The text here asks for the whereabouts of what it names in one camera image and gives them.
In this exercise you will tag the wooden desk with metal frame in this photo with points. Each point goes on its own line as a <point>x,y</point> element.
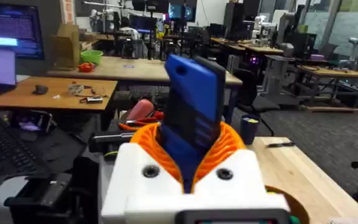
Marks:
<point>334,73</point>

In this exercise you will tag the wooden desk with small items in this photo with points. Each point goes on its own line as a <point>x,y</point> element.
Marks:
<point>42,99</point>

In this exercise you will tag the green plastic bowl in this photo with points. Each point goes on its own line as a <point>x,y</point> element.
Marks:
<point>91,56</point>

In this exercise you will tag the black and silver tool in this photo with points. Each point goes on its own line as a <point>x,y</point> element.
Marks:
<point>110,141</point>

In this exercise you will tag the brown round bucket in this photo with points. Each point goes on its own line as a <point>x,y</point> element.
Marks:
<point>291,202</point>

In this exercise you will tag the black computer mouse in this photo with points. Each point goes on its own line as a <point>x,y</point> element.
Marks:
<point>40,89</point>

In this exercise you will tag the black office chair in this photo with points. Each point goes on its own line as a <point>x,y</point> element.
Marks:
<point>250,93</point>

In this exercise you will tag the black keyboard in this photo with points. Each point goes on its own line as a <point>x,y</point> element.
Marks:
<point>5,149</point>

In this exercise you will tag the smartphone on stand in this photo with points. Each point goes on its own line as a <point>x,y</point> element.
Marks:
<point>34,122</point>

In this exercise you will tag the cardboard box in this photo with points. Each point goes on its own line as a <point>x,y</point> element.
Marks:
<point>67,46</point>

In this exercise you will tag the red orange small bowl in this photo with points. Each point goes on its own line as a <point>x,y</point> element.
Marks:
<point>86,67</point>

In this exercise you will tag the blue electric screwdriver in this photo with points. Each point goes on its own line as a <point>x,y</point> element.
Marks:
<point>194,105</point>

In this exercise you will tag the black pen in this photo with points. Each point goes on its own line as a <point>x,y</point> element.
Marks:
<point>281,144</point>

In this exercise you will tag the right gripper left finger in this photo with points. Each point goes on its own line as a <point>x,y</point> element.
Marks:
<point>129,186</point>

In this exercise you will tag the pink rounded object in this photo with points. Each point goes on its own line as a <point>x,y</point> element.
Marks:
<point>140,109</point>

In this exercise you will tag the computer monitor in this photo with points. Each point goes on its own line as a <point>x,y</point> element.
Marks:
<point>11,28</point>

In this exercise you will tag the long wooden table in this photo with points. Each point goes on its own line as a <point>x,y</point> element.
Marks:
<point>129,71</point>

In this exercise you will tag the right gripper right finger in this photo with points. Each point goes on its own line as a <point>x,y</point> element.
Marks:
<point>244,183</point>

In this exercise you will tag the dark blue cup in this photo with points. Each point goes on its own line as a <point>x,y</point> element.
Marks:
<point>249,129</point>

